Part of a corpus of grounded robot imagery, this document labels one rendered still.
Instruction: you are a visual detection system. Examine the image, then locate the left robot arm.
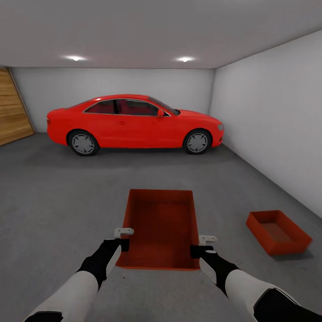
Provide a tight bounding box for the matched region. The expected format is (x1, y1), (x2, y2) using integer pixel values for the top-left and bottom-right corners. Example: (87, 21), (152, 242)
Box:
(24, 228), (134, 322)

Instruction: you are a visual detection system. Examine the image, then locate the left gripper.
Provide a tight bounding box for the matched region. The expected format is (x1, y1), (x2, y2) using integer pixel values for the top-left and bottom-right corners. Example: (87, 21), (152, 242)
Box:
(117, 238), (130, 252)

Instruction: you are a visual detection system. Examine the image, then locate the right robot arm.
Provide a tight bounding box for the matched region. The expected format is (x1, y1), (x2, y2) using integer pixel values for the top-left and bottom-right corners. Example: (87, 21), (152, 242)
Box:
(190, 235), (322, 322)

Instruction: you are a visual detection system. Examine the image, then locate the storage box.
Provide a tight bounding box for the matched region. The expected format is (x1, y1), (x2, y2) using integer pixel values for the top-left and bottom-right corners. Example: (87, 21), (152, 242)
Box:
(246, 210), (313, 256)
(115, 189), (201, 271)

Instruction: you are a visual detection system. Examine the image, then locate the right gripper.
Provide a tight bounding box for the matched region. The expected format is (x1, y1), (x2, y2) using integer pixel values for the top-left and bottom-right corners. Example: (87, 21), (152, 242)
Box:
(190, 245), (214, 258)

